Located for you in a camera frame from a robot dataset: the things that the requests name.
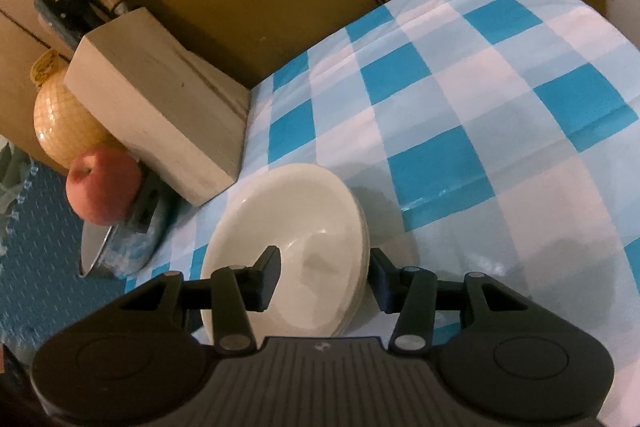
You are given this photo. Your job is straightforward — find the cream bowl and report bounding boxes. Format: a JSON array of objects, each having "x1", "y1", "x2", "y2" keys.
[{"x1": 201, "y1": 164, "x2": 369, "y2": 341}]

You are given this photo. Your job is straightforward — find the grey metal pot with lid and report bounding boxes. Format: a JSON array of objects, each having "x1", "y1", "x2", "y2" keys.
[{"x1": 78, "y1": 172, "x2": 180, "y2": 279}]

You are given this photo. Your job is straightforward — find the red apple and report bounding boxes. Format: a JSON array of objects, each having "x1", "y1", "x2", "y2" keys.
[{"x1": 65, "y1": 145, "x2": 143, "y2": 227}]

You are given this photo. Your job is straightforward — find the wooden knife block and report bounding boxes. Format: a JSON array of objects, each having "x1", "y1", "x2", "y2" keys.
[{"x1": 64, "y1": 9, "x2": 250, "y2": 206}]

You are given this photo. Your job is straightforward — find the blue white checkered tablecloth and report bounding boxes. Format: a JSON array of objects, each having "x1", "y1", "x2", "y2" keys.
[{"x1": 121, "y1": 0, "x2": 640, "y2": 427}]

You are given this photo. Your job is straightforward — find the yellow pomelo in net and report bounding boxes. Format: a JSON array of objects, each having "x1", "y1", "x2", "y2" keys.
[{"x1": 29, "y1": 49, "x2": 119, "y2": 169}]

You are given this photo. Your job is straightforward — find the dark green knife handle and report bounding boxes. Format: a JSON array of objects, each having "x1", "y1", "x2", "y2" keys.
[{"x1": 34, "y1": 0, "x2": 112, "y2": 51}]

